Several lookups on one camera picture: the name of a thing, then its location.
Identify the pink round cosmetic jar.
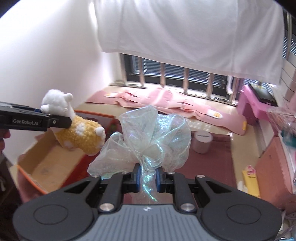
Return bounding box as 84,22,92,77
193,130,213,154

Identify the iridescent organza scrunchie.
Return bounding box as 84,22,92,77
87,106,191,204

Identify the yellow white alpaca plush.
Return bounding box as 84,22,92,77
41,89,106,156

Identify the maroon denim garment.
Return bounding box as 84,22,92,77
175,133,236,188

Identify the orange cardboard box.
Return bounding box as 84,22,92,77
16,109,121,194

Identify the yellow tube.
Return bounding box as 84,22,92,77
242,165,261,198

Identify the pink waist support belt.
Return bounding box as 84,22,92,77
86,87,247,136

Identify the pink gift box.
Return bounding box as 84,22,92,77
237,85,276,125

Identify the metal window railing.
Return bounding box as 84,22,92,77
111,53,243,106

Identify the black flat box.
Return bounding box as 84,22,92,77
249,83,277,106

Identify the white hanging cloth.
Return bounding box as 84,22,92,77
94,1,285,84

